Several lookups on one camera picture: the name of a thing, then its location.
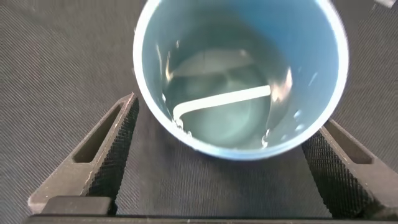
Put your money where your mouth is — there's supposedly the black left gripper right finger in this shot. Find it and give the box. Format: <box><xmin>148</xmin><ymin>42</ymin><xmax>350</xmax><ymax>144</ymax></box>
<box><xmin>301</xmin><ymin>119</ymin><xmax>398</xmax><ymax>219</ymax></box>

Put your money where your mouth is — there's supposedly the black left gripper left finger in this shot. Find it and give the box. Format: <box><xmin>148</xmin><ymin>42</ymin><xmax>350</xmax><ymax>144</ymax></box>
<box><xmin>27</xmin><ymin>92</ymin><xmax>140</xmax><ymax>216</ymax></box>

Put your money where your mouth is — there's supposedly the teal green plastic cup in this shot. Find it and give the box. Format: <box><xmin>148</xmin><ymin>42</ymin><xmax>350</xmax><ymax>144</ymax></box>
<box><xmin>132</xmin><ymin>0</ymin><xmax>349</xmax><ymax>161</ymax></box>

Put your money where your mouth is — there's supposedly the clear tape piece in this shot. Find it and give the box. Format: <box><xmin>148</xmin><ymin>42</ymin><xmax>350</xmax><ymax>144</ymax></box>
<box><xmin>374</xmin><ymin>0</ymin><xmax>397</xmax><ymax>9</ymax></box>

